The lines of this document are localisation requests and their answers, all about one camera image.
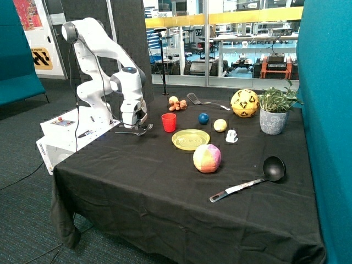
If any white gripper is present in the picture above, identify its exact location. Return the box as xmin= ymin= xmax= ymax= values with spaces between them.
xmin=120 ymin=98 xmax=147 ymax=130

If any silver spoon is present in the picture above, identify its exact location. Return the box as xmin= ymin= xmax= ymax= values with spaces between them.
xmin=119 ymin=123 xmax=154 ymax=131

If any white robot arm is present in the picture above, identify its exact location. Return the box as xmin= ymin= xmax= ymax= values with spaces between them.
xmin=62 ymin=18 xmax=147 ymax=129

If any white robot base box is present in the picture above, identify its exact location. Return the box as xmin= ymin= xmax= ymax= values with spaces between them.
xmin=36 ymin=106 xmax=120 ymax=175

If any silver fork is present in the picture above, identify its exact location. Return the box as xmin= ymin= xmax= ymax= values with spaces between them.
xmin=115 ymin=131 xmax=146 ymax=136

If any red plastic cup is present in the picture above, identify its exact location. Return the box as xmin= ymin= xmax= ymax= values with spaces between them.
xmin=161 ymin=113 xmax=177 ymax=133

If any brown teddy bear toy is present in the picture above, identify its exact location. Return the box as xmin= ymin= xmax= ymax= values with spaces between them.
xmin=168 ymin=96 xmax=188 ymax=112

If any yellow plastic plate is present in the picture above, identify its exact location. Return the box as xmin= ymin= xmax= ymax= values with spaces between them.
xmin=172 ymin=129 xmax=210 ymax=151

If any black slotted spatula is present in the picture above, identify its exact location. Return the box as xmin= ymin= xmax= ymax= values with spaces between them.
xmin=186 ymin=92 xmax=231 ymax=111

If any small blue ball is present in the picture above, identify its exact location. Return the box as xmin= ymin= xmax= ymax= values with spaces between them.
xmin=198 ymin=113 xmax=210 ymax=125

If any pastel multicolour soft ball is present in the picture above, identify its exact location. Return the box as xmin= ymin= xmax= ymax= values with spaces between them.
xmin=193 ymin=144 xmax=222 ymax=173

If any small yellow ball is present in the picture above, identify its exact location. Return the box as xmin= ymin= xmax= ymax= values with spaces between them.
xmin=213 ymin=119 xmax=227 ymax=133

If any white plug adapter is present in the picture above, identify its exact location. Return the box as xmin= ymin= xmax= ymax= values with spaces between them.
xmin=225 ymin=129 xmax=238 ymax=143

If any black tablecloth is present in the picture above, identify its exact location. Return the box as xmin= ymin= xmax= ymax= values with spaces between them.
xmin=50 ymin=97 xmax=327 ymax=263

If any black tripod stand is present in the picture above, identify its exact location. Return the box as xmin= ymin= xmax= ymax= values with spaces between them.
xmin=148 ymin=27 xmax=169 ymax=96

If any yellow black football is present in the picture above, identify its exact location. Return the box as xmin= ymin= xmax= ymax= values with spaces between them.
xmin=230 ymin=89 xmax=260 ymax=118

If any white lab table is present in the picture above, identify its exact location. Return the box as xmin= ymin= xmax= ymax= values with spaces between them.
xmin=210 ymin=34 xmax=298 ymax=78

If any yellow black warning sign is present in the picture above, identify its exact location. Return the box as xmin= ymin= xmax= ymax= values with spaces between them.
xmin=31 ymin=47 xmax=53 ymax=70

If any teal sofa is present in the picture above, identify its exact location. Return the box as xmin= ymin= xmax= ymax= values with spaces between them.
xmin=0 ymin=1 xmax=46 ymax=106

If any grey patterned plant pot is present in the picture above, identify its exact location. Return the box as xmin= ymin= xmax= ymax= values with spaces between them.
xmin=260 ymin=108 xmax=289 ymax=135

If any green potted plant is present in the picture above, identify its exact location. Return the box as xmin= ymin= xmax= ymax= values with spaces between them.
xmin=258 ymin=80 xmax=304 ymax=113

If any black ladle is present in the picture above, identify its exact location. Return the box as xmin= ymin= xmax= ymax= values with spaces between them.
xmin=209 ymin=156 xmax=287 ymax=204

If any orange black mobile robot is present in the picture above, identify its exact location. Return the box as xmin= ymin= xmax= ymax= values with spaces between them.
xmin=252 ymin=53 xmax=299 ymax=80

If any red poster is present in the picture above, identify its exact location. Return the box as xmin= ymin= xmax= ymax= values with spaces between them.
xmin=13 ymin=0 xmax=43 ymax=31

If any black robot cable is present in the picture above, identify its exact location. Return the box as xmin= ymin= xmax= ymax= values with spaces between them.
xmin=0 ymin=38 xmax=138 ymax=190

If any teal partition wall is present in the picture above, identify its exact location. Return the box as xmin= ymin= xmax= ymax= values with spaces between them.
xmin=297 ymin=1 xmax=351 ymax=263

